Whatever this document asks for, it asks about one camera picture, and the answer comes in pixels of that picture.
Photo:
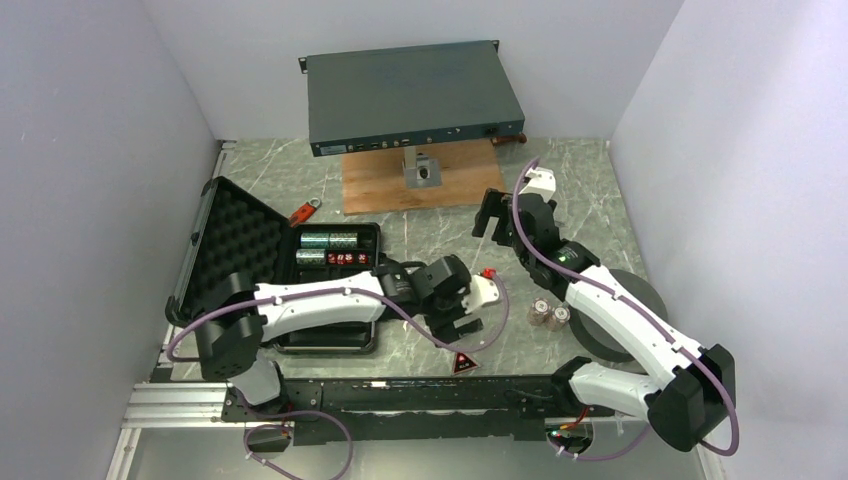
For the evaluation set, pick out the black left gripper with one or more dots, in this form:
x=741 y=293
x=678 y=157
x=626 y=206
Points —
x=444 y=329

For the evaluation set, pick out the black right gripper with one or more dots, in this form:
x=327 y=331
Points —
x=491 y=207

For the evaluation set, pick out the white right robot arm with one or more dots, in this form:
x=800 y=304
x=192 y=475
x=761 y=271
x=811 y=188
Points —
x=686 y=393

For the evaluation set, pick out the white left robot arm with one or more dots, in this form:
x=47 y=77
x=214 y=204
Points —
x=234 y=327

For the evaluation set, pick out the black poker set case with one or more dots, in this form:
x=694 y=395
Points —
x=235 y=232

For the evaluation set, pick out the black triangular all-in button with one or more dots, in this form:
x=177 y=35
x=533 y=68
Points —
x=463 y=363

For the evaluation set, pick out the orange poker chip stack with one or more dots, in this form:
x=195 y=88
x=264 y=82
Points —
x=538 y=312
x=557 y=318

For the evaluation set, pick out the wooden board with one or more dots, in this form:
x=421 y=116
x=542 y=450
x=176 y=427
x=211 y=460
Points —
x=373 y=181

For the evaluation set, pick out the grey rack server unit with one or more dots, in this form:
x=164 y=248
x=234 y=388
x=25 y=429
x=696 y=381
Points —
x=408 y=96

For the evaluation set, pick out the green poker chip stack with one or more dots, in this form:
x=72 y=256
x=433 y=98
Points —
x=314 y=240

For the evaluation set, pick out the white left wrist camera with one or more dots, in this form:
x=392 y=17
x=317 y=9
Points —
x=481 y=292

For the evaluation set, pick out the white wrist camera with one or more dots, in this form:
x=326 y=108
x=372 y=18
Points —
x=540 y=181
x=481 y=292

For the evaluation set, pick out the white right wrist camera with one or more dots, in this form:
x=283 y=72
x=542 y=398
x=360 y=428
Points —
x=540 y=181

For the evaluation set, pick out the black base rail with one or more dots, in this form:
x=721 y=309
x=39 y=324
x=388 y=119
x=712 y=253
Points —
x=522 y=407

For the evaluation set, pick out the metal stand bracket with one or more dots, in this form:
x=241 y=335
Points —
x=420 y=170

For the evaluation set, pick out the red handled wrench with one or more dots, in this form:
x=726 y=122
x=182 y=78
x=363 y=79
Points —
x=304 y=212

